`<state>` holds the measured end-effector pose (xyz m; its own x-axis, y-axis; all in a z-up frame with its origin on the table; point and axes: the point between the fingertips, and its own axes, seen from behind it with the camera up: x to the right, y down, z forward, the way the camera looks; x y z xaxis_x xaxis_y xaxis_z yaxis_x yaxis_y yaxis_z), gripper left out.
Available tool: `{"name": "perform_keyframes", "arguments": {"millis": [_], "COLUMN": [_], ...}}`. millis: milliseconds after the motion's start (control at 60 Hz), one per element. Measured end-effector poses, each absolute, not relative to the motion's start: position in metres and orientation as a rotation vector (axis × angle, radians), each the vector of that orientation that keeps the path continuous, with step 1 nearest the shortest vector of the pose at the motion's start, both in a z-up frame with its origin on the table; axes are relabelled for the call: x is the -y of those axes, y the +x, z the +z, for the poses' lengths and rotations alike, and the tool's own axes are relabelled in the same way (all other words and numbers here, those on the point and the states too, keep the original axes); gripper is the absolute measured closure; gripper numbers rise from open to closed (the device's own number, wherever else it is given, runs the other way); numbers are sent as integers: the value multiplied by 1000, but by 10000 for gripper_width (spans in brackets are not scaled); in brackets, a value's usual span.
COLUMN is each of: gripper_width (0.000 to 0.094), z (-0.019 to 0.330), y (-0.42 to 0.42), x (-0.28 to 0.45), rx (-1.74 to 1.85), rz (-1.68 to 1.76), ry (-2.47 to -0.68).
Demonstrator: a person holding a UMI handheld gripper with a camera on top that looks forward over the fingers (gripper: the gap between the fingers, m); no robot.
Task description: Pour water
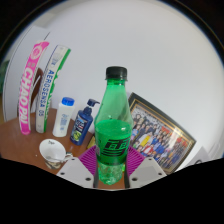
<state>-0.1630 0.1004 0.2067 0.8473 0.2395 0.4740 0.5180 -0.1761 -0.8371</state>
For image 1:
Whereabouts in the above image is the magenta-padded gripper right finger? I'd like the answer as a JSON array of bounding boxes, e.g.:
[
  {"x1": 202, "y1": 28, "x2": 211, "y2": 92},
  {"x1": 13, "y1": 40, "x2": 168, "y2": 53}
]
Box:
[{"x1": 124, "y1": 145, "x2": 167, "y2": 190}]

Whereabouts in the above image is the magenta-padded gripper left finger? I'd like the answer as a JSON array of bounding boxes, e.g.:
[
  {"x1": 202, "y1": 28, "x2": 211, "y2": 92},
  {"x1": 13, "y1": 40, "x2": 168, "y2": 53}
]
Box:
[{"x1": 56, "y1": 145, "x2": 100, "y2": 189}]

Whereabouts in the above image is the green plastic drink bottle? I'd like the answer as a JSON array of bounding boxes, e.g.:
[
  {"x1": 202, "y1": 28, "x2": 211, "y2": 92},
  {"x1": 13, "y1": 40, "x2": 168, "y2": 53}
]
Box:
[{"x1": 93, "y1": 65, "x2": 135, "y2": 186}]

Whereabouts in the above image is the camouflage mug with white inside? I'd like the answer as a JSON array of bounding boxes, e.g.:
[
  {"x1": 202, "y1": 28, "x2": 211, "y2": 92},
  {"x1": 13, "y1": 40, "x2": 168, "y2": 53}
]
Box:
[{"x1": 38, "y1": 138, "x2": 75, "y2": 171}]

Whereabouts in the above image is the framed group picture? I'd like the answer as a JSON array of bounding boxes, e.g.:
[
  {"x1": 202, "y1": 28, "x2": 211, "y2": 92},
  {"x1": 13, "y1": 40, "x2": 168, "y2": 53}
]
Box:
[{"x1": 127, "y1": 91, "x2": 197, "y2": 175}]

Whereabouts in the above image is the dark blue pump bottle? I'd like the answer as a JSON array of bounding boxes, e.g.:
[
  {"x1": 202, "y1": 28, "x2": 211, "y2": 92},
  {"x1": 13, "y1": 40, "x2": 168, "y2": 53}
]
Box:
[{"x1": 69, "y1": 98, "x2": 101, "y2": 146}]

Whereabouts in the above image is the white bottle with blue cap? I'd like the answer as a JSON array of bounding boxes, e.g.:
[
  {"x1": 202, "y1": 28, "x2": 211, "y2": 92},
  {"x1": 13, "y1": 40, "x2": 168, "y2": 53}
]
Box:
[{"x1": 51, "y1": 96, "x2": 76, "y2": 138}]

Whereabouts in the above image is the white and green tube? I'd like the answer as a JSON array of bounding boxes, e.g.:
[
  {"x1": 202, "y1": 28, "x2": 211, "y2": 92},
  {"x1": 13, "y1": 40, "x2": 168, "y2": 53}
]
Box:
[{"x1": 35, "y1": 44, "x2": 72, "y2": 134}]

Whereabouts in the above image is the pink and white tube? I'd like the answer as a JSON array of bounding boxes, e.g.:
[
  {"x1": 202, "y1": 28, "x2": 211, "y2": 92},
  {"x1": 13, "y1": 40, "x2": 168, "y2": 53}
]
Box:
[{"x1": 17, "y1": 40, "x2": 51, "y2": 136}]

